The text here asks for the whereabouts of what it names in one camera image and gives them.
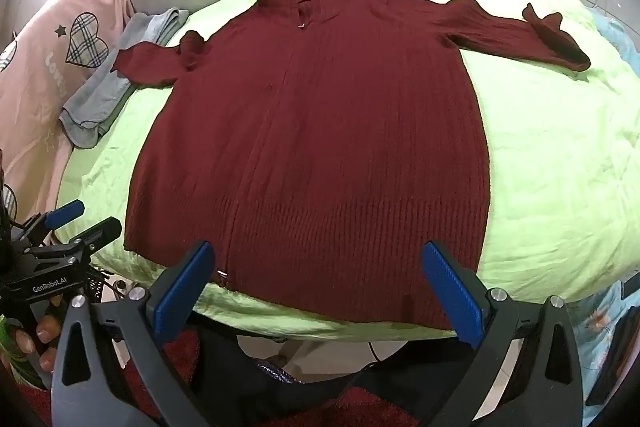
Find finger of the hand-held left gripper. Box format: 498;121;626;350
10;200;85;244
69;216;124;259

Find light green bed sheet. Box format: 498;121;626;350
55;0;640;343

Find pink heart print blanket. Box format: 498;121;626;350
0;0;138;218

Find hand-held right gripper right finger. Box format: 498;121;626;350
421;241;586;427

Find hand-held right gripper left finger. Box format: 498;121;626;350
51;239;217;427

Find person's dark trousers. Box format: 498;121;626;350
192;317;481;427

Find grey folded cloth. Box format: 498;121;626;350
59;7;190;150

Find person's left hand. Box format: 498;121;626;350
14;314;63;374

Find dark red knit sweater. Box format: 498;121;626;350
111;0;592;330

